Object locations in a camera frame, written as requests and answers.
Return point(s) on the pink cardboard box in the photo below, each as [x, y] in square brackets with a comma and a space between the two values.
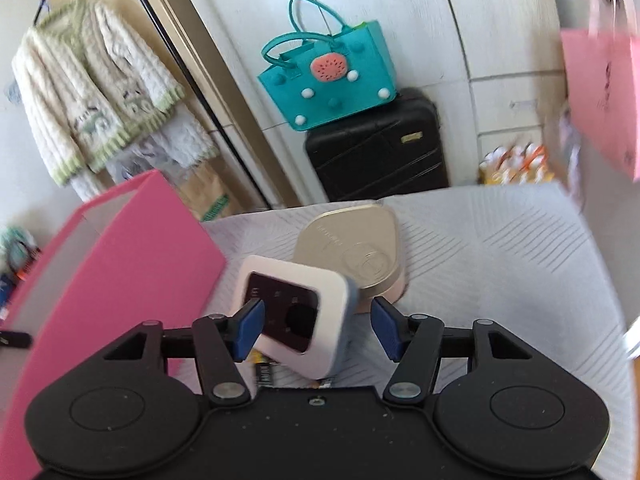
[150, 240]

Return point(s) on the cream knitted cardigan green trim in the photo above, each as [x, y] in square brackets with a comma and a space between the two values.
[85, 85]

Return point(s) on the orange white snack packets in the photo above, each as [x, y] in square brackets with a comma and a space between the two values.
[515, 165]

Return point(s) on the white patterned table cover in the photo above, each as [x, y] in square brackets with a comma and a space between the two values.
[500, 270]

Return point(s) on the black clothes rack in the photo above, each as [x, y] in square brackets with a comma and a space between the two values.
[210, 110]

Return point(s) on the white wardrobe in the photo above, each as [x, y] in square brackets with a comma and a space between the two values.
[475, 20]

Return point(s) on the teal felt handbag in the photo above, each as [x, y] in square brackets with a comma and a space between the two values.
[340, 95]

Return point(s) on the white fluffy garment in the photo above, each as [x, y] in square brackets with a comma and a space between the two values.
[185, 135]

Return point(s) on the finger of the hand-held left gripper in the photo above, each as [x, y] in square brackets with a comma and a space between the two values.
[15, 339]

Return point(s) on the clear plastic bag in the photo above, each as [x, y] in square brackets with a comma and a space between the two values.
[570, 155]

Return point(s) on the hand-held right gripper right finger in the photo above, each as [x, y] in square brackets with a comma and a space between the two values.
[385, 325]

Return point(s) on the beige rounded tin box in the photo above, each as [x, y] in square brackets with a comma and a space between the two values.
[350, 245]

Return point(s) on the black suitcase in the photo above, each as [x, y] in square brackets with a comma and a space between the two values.
[375, 160]

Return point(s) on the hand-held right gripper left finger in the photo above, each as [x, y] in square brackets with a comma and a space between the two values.
[252, 325]

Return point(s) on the brown paper bag green label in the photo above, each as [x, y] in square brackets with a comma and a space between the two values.
[210, 200]

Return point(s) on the pink tote bag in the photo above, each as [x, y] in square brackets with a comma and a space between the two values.
[605, 95]

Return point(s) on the white portable router brown panel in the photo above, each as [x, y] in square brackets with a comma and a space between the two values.
[325, 300]

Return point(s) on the black battery yellow print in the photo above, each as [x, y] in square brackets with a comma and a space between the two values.
[264, 372]

